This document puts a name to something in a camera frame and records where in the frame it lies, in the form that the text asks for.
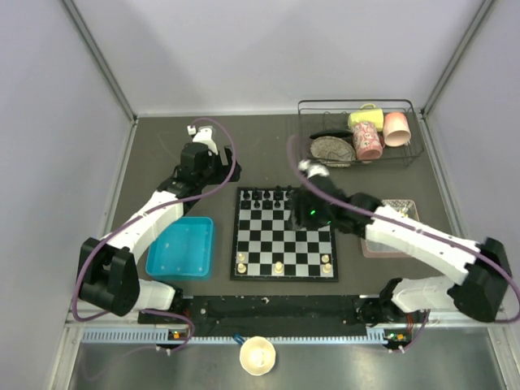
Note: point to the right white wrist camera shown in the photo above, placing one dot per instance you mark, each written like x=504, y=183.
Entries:
x=311, y=169

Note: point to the blue plastic tray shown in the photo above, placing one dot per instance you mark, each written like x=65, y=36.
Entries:
x=183, y=251

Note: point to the cream white bowl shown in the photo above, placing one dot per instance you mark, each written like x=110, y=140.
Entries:
x=257, y=356

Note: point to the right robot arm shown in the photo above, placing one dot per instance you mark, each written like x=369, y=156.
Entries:
x=473, y=276

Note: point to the pink patterned mug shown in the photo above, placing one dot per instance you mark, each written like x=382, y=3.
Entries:
x=366, y=142

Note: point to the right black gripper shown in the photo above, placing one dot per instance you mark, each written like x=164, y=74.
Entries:
x=299, y=218

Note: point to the speckled ceramic plate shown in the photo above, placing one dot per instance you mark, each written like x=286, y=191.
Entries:
x=332, y=151

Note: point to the black white chess board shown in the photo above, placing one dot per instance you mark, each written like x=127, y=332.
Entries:
x=264, y=239

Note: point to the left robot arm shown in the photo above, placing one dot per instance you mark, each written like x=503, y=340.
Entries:
x=107, y=269

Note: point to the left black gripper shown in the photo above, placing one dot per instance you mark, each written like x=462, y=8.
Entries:
x=225, y=171

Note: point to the white king piece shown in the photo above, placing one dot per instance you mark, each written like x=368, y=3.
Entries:
x=279, y=267

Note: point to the black wire dish rack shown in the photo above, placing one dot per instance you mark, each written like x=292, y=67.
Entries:
x=350, y=132

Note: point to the light pink cup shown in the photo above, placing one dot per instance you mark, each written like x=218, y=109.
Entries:
x=396, y=131

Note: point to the yellow mug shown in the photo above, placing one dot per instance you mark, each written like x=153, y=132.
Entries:
x=368, y=112

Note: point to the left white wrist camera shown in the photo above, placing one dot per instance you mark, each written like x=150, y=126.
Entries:
x=204, y=135

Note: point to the grey cable duct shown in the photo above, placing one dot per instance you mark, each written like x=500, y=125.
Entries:
x=162, y=336

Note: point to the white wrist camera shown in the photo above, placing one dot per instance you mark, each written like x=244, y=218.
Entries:
x=204, y=135
x=311, y=169

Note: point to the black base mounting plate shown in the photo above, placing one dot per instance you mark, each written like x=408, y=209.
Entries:
x=348, y=308

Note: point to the pink plastic tray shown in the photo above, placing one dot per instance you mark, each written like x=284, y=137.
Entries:
x=371, y=249

